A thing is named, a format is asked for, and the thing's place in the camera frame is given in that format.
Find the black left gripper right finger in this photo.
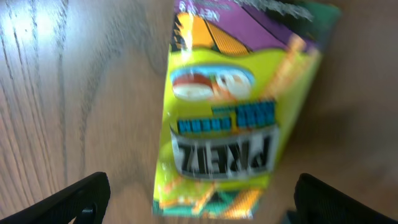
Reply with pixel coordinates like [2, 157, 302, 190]
[294, 173, 397, 224]

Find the green Pretz snack box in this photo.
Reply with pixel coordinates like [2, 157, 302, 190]
[152, 0, 341, 219]

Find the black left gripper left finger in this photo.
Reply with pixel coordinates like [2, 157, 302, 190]
[1, 172, 111, 224]

